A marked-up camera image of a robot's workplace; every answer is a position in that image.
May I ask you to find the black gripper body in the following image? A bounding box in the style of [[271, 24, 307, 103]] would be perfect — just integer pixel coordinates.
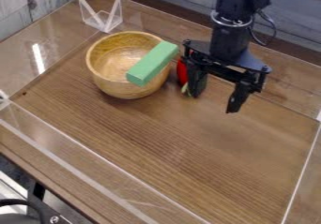
[[179, 10, 273, 94]]

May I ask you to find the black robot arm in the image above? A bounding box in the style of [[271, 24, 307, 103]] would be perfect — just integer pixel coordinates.
[[182, 0, 271, 113]]

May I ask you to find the clear acrylic tray wall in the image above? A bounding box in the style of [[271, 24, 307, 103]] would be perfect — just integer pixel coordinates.
[[0, 90, 210, 224]]

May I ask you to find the black cable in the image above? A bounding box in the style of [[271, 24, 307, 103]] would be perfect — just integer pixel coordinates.
[[0, 197, 38, 217]]

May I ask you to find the clear acrylic stand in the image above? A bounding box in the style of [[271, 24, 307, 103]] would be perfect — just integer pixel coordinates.
[[77, 0, 123, 33]]

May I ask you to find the green rectangular block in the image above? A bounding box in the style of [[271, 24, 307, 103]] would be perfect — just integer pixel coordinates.
[[125, 41, 179, 86]]

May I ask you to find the brown wooden bowl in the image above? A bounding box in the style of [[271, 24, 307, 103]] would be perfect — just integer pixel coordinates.
[[85, 31, 171, 99]]

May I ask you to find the black metal clamp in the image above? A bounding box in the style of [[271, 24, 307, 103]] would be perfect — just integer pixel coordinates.
[[25, 184, 73, 224]]

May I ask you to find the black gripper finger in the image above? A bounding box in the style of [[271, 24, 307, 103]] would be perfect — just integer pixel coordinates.
[[187, 59, 207, 97], [226, 82, 251, 113]]

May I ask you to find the red toy strawberry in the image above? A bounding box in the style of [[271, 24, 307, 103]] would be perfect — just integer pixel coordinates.
[[176, 60, 188, 95]]

